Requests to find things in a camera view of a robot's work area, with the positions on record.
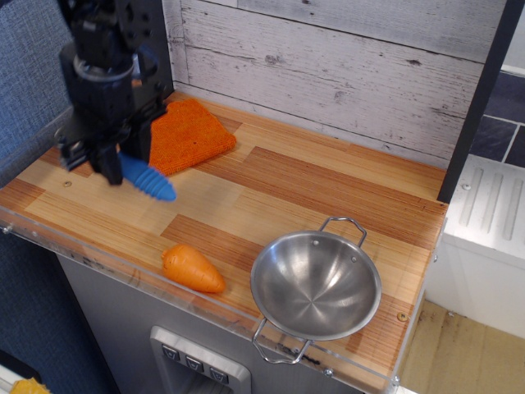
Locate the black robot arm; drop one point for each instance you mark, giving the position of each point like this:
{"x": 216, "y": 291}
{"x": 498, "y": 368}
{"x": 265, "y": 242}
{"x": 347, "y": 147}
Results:
{"x": 104, "y": 32}

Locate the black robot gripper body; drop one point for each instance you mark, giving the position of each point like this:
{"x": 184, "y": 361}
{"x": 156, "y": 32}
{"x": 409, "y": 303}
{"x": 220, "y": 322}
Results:
{"x": 104, "y": 101}

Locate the dark vertical post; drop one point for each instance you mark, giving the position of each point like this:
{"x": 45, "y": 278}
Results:
{"x": 490, "y": 72}
{"x": 159, "y": 43}

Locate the yellow object bottom left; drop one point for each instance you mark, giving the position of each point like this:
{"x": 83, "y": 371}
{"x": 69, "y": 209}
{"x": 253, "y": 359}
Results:
{"x": 28, "y": 386}

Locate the blue handled metal spoon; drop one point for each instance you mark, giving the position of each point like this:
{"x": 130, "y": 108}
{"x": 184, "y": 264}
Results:
{"x": 146, "y": 179}

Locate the orange folded towel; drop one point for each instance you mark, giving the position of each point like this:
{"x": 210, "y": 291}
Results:
{"x": 186, "y": 135}

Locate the dark vertical post right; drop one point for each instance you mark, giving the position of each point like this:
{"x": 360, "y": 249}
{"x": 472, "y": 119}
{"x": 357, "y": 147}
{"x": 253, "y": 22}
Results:
{"x": 490, "y": 72}

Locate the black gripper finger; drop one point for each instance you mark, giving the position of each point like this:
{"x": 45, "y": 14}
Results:
{"x": 140, "y": 138}
{"x": 107, "y": 163}

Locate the grey toy appliance panel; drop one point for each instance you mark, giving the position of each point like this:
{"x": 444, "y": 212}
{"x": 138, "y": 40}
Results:
{"x": 188, "y": 367}

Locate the white toy sink unit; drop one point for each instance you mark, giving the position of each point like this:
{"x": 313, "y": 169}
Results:
{"x": 478, "y": 265}

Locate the dark vertical post left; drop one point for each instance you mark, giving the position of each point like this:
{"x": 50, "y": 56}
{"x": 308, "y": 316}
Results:
{"x": 159, "y": 43}

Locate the stainless steel two-handled bowl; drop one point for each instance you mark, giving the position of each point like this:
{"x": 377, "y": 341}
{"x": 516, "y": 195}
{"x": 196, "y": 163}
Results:
{"x": 314, "y": 286}

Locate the orange toy carrot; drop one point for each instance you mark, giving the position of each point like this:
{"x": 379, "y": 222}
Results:
{"x": 185, "y": 265}

